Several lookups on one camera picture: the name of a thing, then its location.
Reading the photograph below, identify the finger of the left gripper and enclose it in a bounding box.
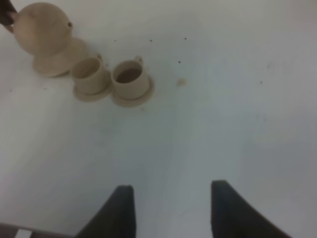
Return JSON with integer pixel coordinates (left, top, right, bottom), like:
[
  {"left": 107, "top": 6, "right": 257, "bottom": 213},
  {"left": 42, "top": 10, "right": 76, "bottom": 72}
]
[{"left": 0, "top": 0, "right": 17, "bottom": 26}]

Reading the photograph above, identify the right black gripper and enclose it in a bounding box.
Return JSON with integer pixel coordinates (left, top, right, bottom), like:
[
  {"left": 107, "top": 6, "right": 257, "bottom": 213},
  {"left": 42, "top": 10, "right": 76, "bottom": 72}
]
[{"left": 0, "top": 223, "right": 74, "bottom": 238}]

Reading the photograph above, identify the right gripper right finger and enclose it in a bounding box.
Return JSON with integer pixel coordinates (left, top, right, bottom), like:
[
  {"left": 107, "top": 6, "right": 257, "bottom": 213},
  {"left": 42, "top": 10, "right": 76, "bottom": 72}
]
[{"left": 211, "top": 180, "right": 289, "bottom": 238}]

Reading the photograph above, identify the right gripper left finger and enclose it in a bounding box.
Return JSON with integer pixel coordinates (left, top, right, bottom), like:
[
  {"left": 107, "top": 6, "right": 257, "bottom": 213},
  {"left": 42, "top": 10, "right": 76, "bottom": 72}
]
[{"left": 76, "top": 185, "right": 136, "bottom": 238}]

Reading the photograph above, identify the beige teapot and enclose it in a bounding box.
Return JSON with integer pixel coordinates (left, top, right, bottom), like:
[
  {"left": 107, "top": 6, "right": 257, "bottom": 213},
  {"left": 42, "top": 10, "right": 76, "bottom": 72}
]
[{"left": 8, "top": 2, "right": 73, "bottom": 57}]

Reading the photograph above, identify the beige teapot saucer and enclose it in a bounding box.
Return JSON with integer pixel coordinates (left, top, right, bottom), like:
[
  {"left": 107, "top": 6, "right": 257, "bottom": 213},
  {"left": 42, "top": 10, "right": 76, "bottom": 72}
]
[{"left": 33, "top": 38, "right": 89, "bottom": 77}]

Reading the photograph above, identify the left beige teacup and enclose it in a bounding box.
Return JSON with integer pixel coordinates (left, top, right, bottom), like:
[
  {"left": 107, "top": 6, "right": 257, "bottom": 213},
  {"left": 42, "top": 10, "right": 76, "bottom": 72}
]
[{"left": 70, "top": 55, "right": 112, "bottom": 96}]

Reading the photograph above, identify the beige teacup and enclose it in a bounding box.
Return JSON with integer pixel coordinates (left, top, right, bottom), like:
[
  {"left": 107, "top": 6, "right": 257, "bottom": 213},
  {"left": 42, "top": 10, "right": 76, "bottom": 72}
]
[
  {"left": 111, "top": 56, "right": 150, "bottom": 100},
  {"left": 70, "top": 55, "right": 112, "bottom": 96}
]

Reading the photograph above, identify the right teacup saucer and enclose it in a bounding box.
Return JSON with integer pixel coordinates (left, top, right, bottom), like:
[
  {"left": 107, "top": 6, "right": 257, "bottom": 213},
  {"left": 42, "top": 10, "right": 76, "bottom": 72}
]
[{"left": 111, "top": 76, "right": 155, "bottom": 108}]

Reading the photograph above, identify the teacup saucer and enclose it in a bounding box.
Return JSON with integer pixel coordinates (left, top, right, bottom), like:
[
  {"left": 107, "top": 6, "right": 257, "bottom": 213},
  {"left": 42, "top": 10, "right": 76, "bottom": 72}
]
[
  {"left": 111, "top": 76, "right": 155, "bottom": 108},
  {"left": 72, "top": 71, "right": 113, "bottom": 102}
]

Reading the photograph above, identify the left teacup saucer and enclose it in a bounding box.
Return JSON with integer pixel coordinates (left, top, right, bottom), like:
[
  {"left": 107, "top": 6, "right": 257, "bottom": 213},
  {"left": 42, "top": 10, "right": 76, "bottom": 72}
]
[{"left": 72, "top": 71, "right": 113, "bottom": 102}]

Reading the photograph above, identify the right beige teacup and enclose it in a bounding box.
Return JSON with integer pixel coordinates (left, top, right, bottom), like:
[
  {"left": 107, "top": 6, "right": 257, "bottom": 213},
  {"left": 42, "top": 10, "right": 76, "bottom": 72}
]
[{"left": 111, "top": 56, "right": 150, "bottom": 100}]

